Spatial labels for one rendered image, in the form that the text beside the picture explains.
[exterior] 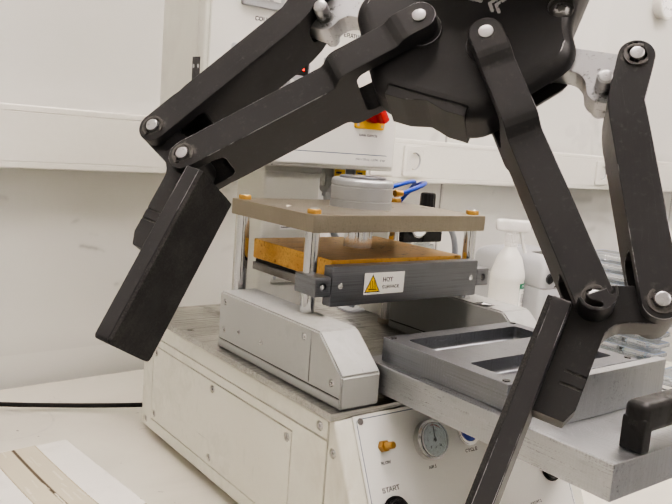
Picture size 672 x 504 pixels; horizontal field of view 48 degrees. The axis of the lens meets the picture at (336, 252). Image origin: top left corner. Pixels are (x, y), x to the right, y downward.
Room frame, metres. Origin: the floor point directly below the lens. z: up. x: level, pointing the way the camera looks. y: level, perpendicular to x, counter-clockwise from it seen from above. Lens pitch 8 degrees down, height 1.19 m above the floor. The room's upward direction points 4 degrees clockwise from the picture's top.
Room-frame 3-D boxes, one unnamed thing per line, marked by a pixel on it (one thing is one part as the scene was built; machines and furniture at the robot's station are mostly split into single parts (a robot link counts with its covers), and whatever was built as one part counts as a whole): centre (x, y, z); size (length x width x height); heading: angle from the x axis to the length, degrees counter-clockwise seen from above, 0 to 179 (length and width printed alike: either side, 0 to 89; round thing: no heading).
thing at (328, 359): (0.82, 0.04, 0.97); 0.25 x 0.05 x 0.07; 37
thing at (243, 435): (0.96, -0.05, 0.84); 0.53 x 0.37 x 0.17; 37
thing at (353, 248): (0.96, -0.03, 1.07); 0.22 x 0.17 x 0.10; 127
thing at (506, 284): (1.75, -0.41, 0.92); 0.09 x 0.08 x 0.25; 89
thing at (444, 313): (0.98, -0.18, 0.97); 0.26 x 0.05 x 0.07; 37
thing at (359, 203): (0.99, -0.02, 1.08); 0.31 x 0.24 x 0.13; 127
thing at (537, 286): (1.86, -0.49, 0.88); 0.25 x 0.20 x 0.17; 35
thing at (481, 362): (0.75, -0.18, 0.98); 0.20 x 0.17 x 0.03; 127
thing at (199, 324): (0.98, -0.01, 0.93); 0.46 x 0.35 x 0.01; 37
